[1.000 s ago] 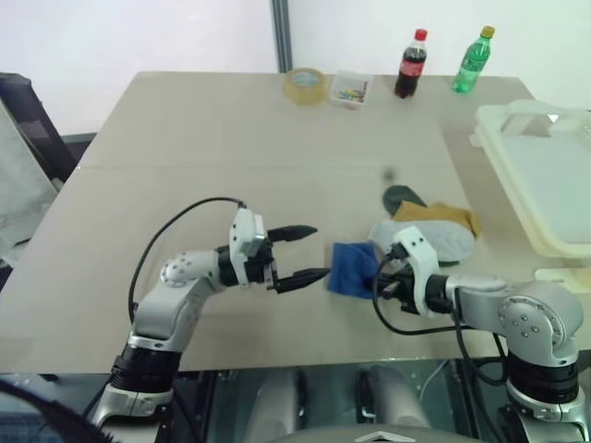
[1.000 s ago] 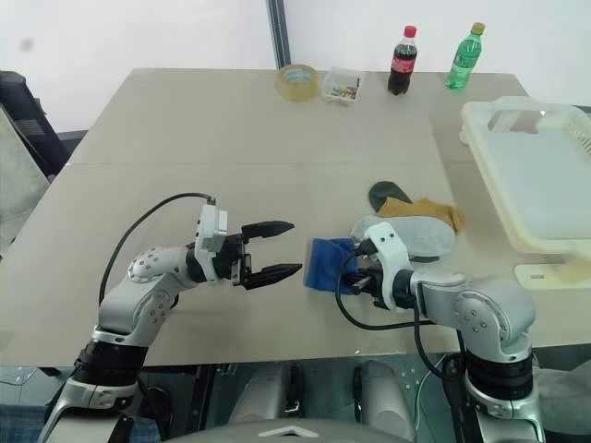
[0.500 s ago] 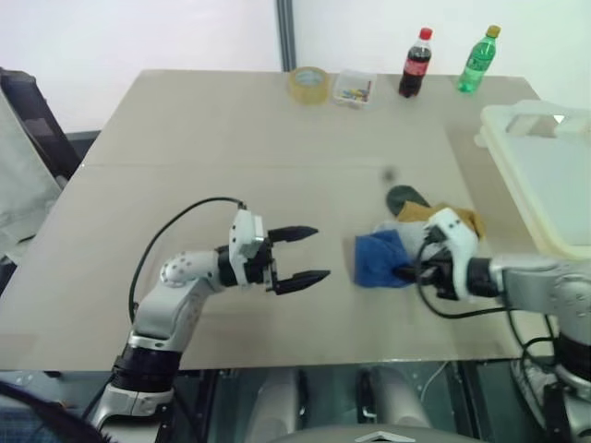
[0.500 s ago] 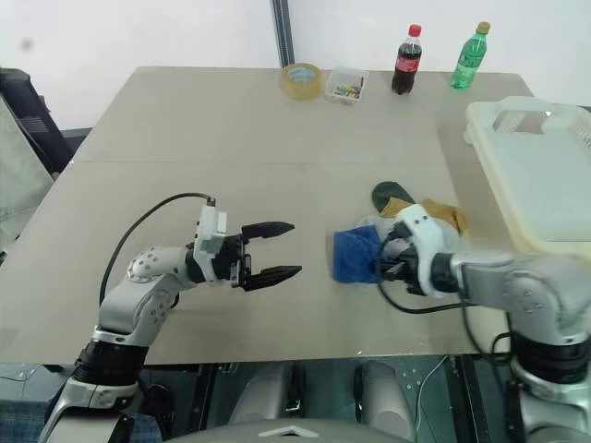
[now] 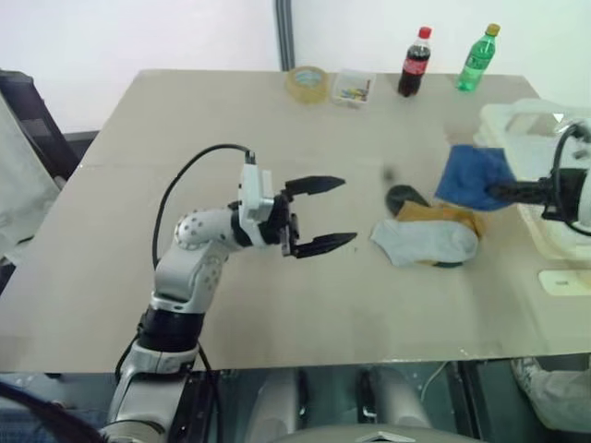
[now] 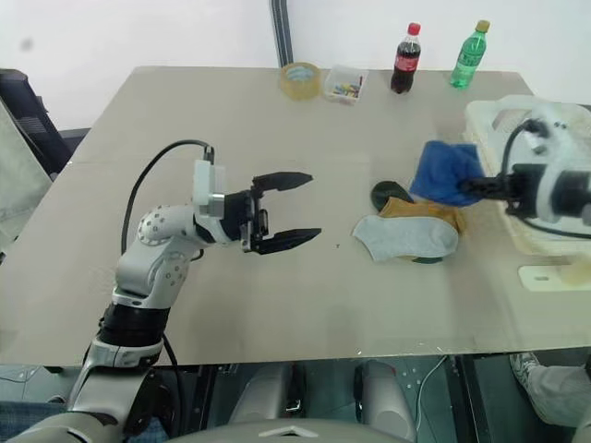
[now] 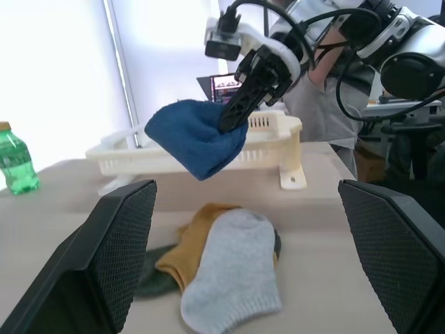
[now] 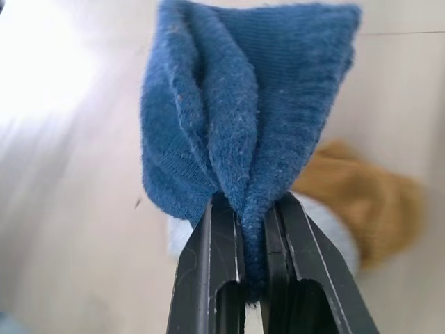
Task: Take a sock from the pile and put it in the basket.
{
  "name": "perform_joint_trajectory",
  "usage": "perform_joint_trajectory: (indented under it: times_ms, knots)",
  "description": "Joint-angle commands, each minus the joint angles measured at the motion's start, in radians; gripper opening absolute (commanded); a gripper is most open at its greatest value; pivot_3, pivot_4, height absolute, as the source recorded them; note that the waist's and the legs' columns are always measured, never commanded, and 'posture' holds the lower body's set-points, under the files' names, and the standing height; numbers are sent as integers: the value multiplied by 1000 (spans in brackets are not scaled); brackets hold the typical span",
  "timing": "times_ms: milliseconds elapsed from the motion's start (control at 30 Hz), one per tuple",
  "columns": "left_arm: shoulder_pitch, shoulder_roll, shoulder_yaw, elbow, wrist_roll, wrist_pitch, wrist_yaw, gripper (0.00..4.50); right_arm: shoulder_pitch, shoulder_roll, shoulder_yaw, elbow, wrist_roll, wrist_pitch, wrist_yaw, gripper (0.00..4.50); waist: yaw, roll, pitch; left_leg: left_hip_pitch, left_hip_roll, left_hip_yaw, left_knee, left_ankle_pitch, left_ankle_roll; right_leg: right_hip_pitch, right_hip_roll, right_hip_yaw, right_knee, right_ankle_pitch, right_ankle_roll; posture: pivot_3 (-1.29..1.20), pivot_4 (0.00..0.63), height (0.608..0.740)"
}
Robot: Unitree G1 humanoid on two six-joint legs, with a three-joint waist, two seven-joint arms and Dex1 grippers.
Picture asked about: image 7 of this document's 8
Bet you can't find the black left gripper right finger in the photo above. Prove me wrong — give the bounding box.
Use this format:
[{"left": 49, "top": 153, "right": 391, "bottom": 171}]
[{"left": 337, "top": 179, "right": 445, "bottom": 334}]

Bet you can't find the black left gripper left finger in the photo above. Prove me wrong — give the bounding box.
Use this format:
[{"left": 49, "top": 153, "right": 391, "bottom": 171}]
[{"left": 0, "top": 179, "right": 158, "bottom": 334}]

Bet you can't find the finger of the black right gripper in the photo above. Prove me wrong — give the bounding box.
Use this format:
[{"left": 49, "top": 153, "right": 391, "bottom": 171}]
[
  {"left": 262, "top": 85, "right": 281, "bottom": 107},
  {"left": 218, "top": 80, "right": 267, "bottom": 134}
]

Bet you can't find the blue terry sock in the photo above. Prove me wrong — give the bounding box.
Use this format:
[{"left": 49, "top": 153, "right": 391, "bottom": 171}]
[{"left": 144, "top": 99, "right": 250, "bottom": 182}]

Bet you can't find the cream plastic basket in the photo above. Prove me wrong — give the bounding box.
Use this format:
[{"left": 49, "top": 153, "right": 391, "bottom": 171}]
[{"left": 85, "top": 111, "right": 309, "bottom": 196}]

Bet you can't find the laptop screen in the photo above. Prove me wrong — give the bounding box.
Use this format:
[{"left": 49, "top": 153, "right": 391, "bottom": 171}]
[{"left": 196, "top": 72, "right": 244, "bottom": 105}]

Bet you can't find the person in grey shirt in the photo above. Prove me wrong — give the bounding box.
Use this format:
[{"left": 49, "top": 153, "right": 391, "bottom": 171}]
[{"left": 283, "top": 20, "right": 369, "bottom": 182}]

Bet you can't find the dark green sock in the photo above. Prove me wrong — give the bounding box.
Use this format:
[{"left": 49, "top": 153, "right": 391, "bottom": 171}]
[{"left": 133, "top": 228, "right": 284, "bottom": 299}]

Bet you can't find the mustard yellow sock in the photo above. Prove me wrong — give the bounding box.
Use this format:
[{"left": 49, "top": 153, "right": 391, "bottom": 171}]
[{"left": 154, "top": 203, "right": 279, "bottom": 293}]

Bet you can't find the white office desk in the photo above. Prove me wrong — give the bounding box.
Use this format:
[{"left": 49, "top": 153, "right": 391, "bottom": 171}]
[{"left": 361, "top": 95, "right": 445, "bottom": 118}]

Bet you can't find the green plastic bottle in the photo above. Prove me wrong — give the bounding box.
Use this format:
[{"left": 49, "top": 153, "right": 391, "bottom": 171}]
[{"left": 0, "top": 120, "right": 41, "bottom": 196}]

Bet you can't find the light grey ribbed sock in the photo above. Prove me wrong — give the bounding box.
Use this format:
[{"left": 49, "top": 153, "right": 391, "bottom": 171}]
[{"left": 179, "top": 208, "right": 283, "bottom": 331}]

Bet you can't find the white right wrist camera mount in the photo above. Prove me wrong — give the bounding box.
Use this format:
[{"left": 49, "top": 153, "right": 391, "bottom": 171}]
[{"left": 203, "top": 15, "right": 302, "bottom": 81}]

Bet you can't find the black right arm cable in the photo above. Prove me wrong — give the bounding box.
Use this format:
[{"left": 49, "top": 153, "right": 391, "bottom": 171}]
[{"left": 218, "top": 0, "right": 445, "bottom": 121}]

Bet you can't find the white window frame post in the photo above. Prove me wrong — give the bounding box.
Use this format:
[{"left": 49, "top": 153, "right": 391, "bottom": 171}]
[{"left": 103, "top": 0, "right": 142, "bottom": 147}]

